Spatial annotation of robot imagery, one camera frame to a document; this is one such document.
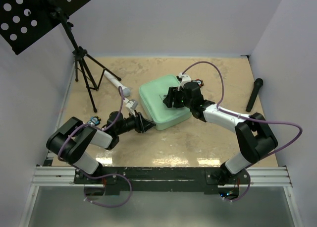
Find black perforated music stand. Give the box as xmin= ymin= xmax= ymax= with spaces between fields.
xmin=0 ymin=0 xmax=121 ymax=112

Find white microphone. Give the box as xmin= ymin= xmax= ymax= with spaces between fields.
xmin=104 ymin=71 xmax=131 ymax=97

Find blue owl toy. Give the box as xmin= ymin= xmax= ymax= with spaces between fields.
xmin=87 ymin=116 xmax=101 ymax=126

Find black microphone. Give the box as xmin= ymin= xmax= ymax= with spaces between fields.
xmin=246 ymin=78 xmax=264 ymax=112

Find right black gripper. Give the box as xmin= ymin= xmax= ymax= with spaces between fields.
xmin=162 ymin=87 xmax=193 ymax=109

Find red owl toy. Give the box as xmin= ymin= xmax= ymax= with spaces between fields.
xmin=195 ymin=79 xmax=204 ymax=87

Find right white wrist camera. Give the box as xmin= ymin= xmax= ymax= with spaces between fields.
xmin=177 ymin=73 xmax=192 ymax=87

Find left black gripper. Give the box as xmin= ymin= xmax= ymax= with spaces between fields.
xmin=116 ymin=110 xmax=156 ymax=135

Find black base frame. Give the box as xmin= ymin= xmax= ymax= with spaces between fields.
xmin=74 ymin=167 xmax=251 ymax=195

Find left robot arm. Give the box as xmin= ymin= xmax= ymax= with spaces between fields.
xmin=46 ymin=111 xmax=156 ymax=183

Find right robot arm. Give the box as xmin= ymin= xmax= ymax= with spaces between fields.
xmin=163 ymin=81 xmax=278 ymax=184

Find mint green medicine case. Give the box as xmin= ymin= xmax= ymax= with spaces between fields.
xmin=139 ymin=75 xmax=192 ymax=131

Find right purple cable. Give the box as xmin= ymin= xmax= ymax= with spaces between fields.
xmin=182 ymin=61 xmax=303 ymax=203

